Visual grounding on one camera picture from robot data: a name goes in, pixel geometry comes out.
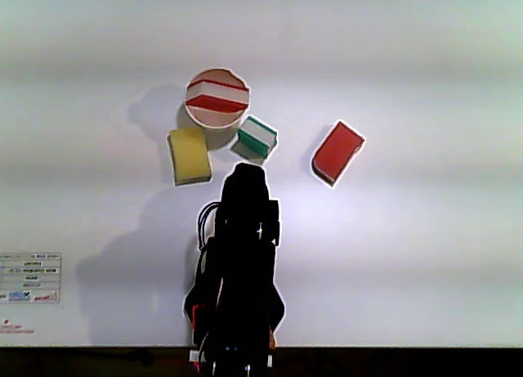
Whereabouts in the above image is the red and white sponge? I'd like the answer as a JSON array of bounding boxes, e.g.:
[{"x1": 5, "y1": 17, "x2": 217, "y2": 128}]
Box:
[{"x1": 185, "y1": 79, "x2": 251, "y2": 114}]

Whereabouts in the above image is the green and white sponge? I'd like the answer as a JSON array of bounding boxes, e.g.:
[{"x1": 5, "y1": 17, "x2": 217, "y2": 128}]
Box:
[{"x1": 230, "y1": 114, "x2": 279, "y2": 165}]

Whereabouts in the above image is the yellow sponge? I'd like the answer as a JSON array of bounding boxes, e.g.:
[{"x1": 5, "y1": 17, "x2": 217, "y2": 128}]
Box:
[{"x1": 166, "y1": 127, "x2": 213, "y2": 187}]

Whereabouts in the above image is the white paper cup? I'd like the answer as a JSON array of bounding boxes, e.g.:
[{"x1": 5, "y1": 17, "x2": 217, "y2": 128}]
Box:
[{"x1": 176, "y1": 67, "x2": 252, "y2": 151}]

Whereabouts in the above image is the flat red sponge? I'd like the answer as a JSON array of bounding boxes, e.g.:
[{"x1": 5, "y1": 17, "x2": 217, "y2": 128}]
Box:
[{"x1": 311, "y1": 120, "x2": 367, "y2": 189}]

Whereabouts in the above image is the printed paper label sheet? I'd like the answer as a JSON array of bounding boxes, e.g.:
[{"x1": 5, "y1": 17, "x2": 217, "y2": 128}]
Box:
[{"x1": 0, "y1": 252, "x2": 62, "y2": 305}]

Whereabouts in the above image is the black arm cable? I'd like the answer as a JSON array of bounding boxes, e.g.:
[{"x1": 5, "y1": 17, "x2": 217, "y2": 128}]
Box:
[{"x1": 197, "y1": 201, "x2": 221, "y2": 251}]

